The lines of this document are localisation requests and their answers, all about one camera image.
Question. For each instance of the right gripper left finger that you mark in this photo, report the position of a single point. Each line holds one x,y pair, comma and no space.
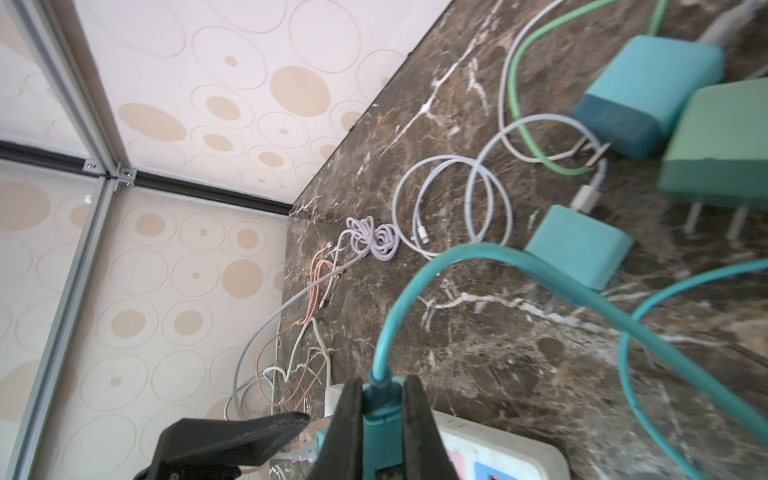
341,456

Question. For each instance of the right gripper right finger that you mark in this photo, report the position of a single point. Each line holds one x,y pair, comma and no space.
424,454

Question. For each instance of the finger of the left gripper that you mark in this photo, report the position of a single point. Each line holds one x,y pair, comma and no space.
220,449

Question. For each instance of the teal charger plug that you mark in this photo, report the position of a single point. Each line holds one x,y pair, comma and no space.
585,249
636,102
383,456

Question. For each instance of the long white colourful power strip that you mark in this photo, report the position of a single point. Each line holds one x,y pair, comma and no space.
480,452

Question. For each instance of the light green charger plug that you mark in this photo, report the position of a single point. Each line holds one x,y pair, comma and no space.
717,155

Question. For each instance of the teal charger plug back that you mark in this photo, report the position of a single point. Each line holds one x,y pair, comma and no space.
636,102

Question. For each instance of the diagonal aluminium rail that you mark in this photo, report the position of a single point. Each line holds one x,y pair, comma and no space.
35,420

